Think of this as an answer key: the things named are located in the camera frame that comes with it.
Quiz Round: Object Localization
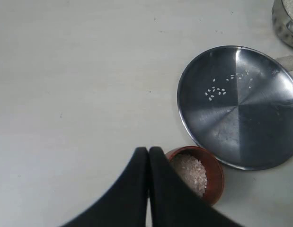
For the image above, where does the round steel plate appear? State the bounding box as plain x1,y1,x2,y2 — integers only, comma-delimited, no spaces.
177,45,293,170

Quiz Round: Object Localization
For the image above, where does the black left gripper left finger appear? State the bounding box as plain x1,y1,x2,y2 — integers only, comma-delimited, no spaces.
64,147,148,227

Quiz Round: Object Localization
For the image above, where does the clear tape strip on table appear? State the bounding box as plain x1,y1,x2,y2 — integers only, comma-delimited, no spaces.
275,55,293,72

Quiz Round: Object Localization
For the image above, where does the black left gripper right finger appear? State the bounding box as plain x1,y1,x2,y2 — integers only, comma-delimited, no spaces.
149,147,240,227

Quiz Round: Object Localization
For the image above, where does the steel bowl of rice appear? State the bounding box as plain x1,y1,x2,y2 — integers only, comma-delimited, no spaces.
271,0,293,48

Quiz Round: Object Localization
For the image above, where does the brown wooden cup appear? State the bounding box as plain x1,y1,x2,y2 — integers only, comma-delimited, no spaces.
166,146,224,205

